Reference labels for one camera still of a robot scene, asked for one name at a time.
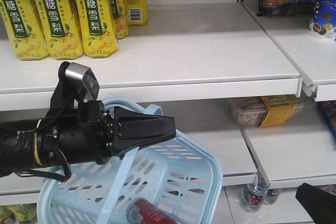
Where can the light blue plastic basket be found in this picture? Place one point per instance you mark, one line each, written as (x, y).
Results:
(180, 177)

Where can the blue biscuit bag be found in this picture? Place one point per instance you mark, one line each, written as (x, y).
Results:
(327, 109)

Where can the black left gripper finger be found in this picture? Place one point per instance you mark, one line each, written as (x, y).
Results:
(133, 129)
(122, 154)

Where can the clear cookie tray yellow label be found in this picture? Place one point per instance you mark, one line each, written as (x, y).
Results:
(266, 110)

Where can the yellow iced tea bottle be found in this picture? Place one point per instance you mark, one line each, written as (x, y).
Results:
(19, 213)

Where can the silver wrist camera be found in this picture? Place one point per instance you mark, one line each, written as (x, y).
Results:
(83, 80)

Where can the red coke aluminium bottle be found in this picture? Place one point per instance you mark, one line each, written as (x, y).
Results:
(142, 211)

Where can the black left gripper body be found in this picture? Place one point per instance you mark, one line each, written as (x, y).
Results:
(82, 135)

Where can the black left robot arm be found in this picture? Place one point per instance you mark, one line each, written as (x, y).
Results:
(18, 151)

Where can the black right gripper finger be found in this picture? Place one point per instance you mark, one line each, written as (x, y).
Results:
(319, 204)

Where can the blue oreo cup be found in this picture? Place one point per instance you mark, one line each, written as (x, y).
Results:
(322, 22)

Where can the clear water bottle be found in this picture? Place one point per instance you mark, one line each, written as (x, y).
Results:
(254, 194)
(271, 196)

